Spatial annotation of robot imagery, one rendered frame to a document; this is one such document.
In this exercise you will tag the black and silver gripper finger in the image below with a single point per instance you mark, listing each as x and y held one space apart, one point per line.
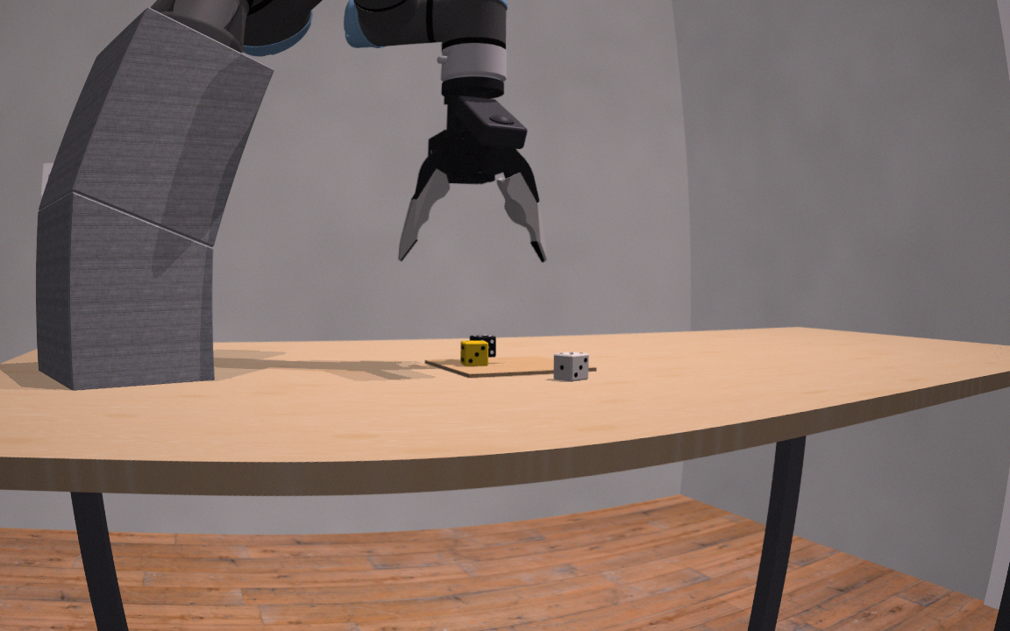
521 200
432 184

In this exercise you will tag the brown square mat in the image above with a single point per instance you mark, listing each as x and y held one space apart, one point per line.
497 367

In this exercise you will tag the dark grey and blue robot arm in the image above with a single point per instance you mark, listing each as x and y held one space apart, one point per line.
273 26

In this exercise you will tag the grey die with black pips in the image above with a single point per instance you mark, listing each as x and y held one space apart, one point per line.
570 366

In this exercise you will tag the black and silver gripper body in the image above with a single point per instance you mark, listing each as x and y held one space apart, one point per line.
472 161

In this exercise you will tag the yellow die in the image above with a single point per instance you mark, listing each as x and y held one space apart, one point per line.
474 353

